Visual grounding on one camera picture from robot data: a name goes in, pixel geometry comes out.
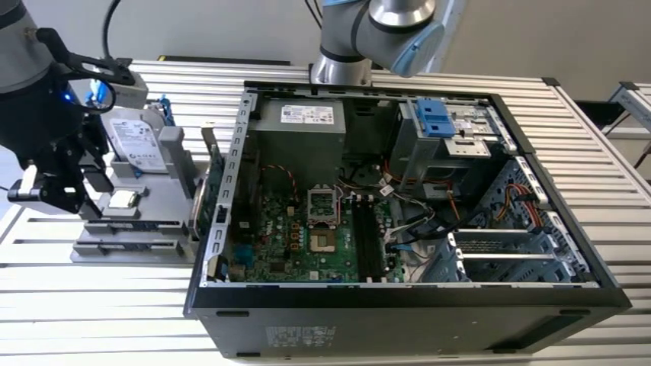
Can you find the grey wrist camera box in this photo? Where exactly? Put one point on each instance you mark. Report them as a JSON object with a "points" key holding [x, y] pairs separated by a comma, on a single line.
{"points": [[129, 89]]}

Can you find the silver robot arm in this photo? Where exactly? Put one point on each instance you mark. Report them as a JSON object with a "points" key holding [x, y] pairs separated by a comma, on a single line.
{"points": [[345, 38]]}

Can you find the black case fan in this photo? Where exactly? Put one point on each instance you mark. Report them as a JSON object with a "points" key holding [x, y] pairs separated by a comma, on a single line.
{"points": [[249, 190]]}

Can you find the green motherboard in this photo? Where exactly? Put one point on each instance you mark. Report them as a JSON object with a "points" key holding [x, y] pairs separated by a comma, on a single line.
{"points": [[275, 244]]}

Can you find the hard disk in blue carrier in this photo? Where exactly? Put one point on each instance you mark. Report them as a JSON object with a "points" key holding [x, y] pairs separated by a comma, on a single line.
{"points": [[135, 137]]}

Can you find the silver CPU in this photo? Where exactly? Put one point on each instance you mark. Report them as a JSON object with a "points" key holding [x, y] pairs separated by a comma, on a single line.
{"points": [[123, 199]]}

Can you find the blue drive bay latch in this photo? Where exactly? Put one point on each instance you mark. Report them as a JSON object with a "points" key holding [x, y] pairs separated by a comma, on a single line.
{"points": [[432, 114]]}

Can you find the black camera bracket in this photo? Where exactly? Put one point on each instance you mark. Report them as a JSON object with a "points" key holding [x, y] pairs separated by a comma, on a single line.
{"points": [[56, 45]]}

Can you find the green graphics card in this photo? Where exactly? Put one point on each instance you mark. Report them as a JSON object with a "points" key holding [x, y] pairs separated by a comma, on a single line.
{"points": [[217, 167]]}

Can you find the perforated metal disk bay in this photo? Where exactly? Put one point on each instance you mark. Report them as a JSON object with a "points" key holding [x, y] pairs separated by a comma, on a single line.
{"points": [[497, 244]]}

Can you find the black PC case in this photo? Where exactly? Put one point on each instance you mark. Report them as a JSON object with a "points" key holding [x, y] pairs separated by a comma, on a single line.
{"points": [[356, 328]]}

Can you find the white four pin connector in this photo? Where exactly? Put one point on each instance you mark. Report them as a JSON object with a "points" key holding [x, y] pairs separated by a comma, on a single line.
{"points": [[289, 210]]}

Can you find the grey power supply unit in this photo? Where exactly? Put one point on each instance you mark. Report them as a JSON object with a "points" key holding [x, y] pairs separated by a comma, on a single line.
{"points": [[300, 152]]}

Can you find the grey parts rack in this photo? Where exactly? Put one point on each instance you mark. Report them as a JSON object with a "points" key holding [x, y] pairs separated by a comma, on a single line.
{"points": [[163, 213]]}

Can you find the CPU socket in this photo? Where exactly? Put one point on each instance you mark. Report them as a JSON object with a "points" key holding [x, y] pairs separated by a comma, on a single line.
{"points": [[325, 241]]}

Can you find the RAM slot with white clips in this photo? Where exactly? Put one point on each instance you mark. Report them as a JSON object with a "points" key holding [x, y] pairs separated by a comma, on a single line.
{"points": [[364, 238], [376, 238]]}

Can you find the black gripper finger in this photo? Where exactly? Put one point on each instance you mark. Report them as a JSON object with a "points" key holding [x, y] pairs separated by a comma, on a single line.
{"points": [[93, 152], [60, 179]]}

